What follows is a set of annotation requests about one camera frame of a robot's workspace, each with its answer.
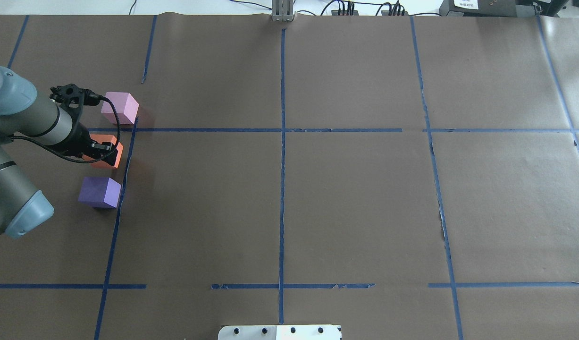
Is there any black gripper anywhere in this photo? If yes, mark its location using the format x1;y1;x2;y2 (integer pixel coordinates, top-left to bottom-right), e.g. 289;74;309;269
58;127;120;167

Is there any orange foam cube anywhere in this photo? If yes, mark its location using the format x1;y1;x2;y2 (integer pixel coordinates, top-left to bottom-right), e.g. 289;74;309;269
82;134;125;170

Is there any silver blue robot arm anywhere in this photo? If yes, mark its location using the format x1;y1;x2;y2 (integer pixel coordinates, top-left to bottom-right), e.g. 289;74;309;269
0;65;122;239

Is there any dark purple foam cube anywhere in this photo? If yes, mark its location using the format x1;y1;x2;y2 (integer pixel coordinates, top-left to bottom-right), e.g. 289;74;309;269
78;177;122;209

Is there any light pink foam cube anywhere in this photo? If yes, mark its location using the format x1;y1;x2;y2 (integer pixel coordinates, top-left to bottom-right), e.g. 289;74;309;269
100;91;140;125

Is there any black power strip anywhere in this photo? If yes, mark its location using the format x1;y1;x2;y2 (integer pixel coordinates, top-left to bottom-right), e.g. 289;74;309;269
330;0;359;17

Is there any black box with label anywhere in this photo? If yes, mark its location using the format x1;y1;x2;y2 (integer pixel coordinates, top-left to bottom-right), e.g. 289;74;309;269
438;0;517;17

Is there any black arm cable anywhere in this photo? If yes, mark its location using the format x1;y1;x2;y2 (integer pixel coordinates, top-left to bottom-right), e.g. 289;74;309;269
11;94;123;164

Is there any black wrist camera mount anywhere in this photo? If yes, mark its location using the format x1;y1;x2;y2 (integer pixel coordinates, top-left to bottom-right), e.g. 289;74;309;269
49;84;102;120

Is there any aluminium frame post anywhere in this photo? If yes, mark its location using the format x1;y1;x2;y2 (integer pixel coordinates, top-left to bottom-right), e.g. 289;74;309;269
271;0;295;22

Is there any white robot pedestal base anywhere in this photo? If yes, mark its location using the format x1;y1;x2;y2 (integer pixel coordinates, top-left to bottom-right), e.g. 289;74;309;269
218;324;343;340

